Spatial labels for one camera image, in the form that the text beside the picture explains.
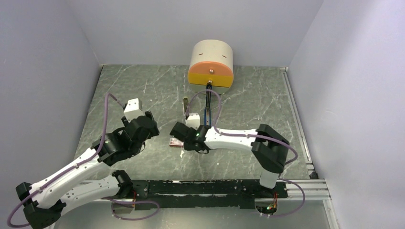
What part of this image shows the red white staple box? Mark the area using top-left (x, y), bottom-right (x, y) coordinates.
top-left (169, 138), bottom-right (183, 147)

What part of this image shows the beige white stapler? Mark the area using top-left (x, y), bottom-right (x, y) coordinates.
top-left (183, 97), bottom-right (189, 120)

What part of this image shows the blue black stapler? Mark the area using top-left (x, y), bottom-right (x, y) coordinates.
top-left (204, 81), bottom-right (212, 126)

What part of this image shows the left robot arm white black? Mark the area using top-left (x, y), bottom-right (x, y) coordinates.
top-left (16, 111), bottom-right (159, 229)

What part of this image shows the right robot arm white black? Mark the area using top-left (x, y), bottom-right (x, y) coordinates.
top-left (170, 122), bottom-right (289, 198)

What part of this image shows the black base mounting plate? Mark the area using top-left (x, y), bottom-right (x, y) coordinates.
top-left (112, 179), bottom-right (288, 209)

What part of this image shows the beige mini drawer cabinet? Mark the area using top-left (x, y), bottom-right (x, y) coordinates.
top-left (187, 39), bottom-right (234, 94)

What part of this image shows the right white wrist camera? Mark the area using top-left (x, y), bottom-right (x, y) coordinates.
top-left (185, 113), bottom-right (201, 130)

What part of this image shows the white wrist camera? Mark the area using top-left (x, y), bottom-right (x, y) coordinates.
top-left (124, 98), bottom-right (144, 122)
top-left (185, 113), bottom-right (201, 130)

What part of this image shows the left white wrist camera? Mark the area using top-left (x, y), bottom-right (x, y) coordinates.
top-left (124, 98), bottom-right (144, 122)

